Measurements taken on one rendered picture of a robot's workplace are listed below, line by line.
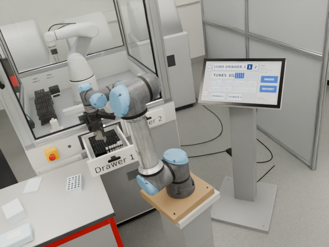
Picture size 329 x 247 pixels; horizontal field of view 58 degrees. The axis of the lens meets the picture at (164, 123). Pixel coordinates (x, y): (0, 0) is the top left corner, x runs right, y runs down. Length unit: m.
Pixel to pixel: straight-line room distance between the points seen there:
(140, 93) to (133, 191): 1.32
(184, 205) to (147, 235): 1.01
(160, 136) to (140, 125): 0.98
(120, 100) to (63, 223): 0.79
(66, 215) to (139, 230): 0.94
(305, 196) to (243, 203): 0.51
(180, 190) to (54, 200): 0.74
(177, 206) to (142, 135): 0.43
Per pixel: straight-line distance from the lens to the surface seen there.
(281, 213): 2.55
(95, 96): 1.52
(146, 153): 1.28
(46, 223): 1.73
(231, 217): 2.46
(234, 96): 1.95
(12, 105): 1.91
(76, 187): 1.79
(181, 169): 1.42
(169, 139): 2.24
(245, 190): 2.49
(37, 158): 2.06
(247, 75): 1.97
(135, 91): 1.16
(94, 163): 1.73
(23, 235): 1.67
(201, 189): 1.56
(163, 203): 1.53
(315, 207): 2.64
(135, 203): 2.45
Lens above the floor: 1.86
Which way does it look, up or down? 30 degrees down
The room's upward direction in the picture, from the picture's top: 10 degrees counter-clockwise
